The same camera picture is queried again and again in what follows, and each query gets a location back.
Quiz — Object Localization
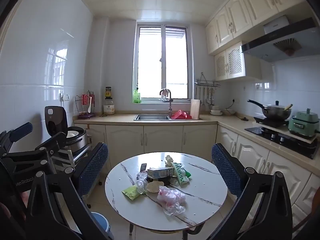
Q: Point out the wire cutlery rack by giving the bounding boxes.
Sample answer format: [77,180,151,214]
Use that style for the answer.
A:
[75,90,96,119]

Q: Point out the cream upper cabinets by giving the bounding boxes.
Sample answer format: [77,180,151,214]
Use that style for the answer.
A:
[205,0,310,55]

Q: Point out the round marble table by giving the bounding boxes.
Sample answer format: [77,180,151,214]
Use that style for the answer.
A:
[104,151,228,240]

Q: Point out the steel sink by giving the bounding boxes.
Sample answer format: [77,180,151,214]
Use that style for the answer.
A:
[133,113,173,121]

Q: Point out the green snack packet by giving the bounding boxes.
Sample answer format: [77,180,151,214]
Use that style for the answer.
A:
[122,184,143,201]

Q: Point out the wooden cutting board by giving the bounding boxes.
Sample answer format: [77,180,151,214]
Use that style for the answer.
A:
[190,99,201,119]

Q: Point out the green dish soap bottle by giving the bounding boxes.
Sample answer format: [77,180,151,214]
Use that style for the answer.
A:
[133,85,142,103]

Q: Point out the white wheeled kitchen cart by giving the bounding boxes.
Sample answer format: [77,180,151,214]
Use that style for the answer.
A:
[56,135,103,208]

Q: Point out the cream kitchen base cabinets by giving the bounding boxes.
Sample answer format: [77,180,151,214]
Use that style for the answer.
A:
[85,122,320,233]

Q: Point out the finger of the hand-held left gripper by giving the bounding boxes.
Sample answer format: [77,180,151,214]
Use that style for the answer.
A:
[0,122,34,155]
[4,132,67,158]

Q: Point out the large clear jar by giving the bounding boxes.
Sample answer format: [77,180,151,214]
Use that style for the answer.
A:
[103,97,115,115]

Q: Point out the grey-green wrapper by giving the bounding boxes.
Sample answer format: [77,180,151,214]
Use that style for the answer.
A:
[171,162,192,186]

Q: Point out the green electric cooker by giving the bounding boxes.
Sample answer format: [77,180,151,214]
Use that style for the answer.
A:
[288,108,320,138]

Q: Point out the clear bag with pink pieces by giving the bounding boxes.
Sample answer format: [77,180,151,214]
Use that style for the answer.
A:
[157,185,187,216]

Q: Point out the kitchen window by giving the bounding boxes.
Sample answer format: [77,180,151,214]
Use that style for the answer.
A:
[133,21,191,103]

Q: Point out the red plastic basket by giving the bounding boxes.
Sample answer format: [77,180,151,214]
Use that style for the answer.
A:
[171,109,193,120]

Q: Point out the steel faucet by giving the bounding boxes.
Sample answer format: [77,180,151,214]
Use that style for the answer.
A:
[159,89,173,117]

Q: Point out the white board over stove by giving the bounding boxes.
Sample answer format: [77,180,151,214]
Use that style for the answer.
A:
[252,121,318,144]

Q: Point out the steel wok with black handle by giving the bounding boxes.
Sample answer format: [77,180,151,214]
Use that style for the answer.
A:
[247,99,293,120]

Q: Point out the cream lattice door cabinet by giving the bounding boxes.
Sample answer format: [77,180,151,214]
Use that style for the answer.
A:
[214,41,263,82]

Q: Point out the black induction cooker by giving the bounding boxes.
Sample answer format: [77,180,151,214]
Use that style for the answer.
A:
[254,116,289,128]

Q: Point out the black orange snack wrapper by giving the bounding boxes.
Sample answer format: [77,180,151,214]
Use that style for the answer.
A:
[164,176,179,187]

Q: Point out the black gas stove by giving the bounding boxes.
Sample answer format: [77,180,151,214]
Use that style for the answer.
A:
[244,126,319,160]

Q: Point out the blue trash bin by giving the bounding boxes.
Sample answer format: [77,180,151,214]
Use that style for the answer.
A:
[91,212,111,240]

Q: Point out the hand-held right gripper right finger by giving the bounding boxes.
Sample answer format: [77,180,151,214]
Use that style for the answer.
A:
[207,143,293,240]

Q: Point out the metal wall utensil rail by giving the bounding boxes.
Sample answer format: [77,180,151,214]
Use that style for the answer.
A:
[194,72,221,88]

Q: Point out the steel wok lid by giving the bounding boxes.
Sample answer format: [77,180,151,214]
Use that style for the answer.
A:
[262,101,292,112]

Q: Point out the black steel rice cooker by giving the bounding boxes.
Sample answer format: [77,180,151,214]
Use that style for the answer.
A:
[44,106,88,155]

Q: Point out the white milk carton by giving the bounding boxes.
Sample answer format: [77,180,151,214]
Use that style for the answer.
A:
[147,167,175,179]

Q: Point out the row of hanging utensils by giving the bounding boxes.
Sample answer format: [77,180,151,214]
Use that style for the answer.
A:
[195,86,216,107]

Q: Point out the clear plastic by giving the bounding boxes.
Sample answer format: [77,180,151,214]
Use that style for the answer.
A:
[136,171,150,194]

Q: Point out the grey range hood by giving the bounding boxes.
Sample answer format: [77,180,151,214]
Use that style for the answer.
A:
[241,17,320,63]

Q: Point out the stack of white bowls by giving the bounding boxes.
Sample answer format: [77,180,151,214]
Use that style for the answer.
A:
[210,105,224,116]

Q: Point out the person's left hand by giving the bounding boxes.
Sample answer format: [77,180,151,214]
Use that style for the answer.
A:
[0,202,12,220]

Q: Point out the brown wooden chair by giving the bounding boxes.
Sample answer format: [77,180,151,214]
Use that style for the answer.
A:
[292,185,320,233]

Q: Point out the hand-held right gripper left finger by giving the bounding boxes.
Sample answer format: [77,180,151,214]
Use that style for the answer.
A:
[25,142,114,240]

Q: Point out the beige kitchen countertop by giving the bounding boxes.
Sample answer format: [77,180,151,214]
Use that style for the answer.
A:
[73,112,320,177]

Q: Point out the brown bread piece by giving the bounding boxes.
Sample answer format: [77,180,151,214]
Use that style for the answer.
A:
[146,180,164,193]

